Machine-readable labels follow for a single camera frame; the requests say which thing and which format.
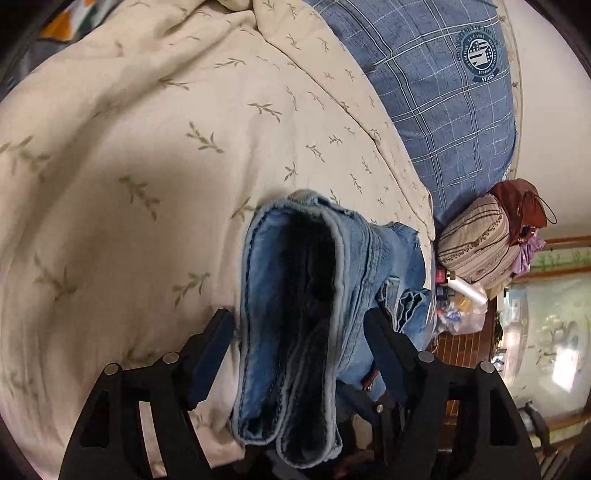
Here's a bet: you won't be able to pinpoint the striped beige pillow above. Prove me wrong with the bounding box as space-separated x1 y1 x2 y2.
437 194 520 290

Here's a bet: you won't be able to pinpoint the blue denim jeans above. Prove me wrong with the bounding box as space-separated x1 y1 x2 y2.
231 190 435 469

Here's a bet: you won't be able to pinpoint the brown wicker nightstand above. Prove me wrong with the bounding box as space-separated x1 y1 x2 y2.
428 300 497 450

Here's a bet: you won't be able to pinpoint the blue plaid pillow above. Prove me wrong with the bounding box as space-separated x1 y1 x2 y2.
311 0 517 229

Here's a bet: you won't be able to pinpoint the purple cloth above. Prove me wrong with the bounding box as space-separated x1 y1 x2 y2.
511 234 546 277

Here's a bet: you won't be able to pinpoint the dark red bag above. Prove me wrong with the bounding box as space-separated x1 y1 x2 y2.
489 178 557 246

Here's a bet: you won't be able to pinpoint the clear plastic bag of items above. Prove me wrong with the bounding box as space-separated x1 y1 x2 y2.
436 271 488 335

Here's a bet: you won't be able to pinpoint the cream leaf-print quilt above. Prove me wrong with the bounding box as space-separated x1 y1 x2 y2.
1 1 435 479

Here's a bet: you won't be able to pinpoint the white bottle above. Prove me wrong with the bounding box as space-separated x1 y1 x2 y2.
446 274 488 305

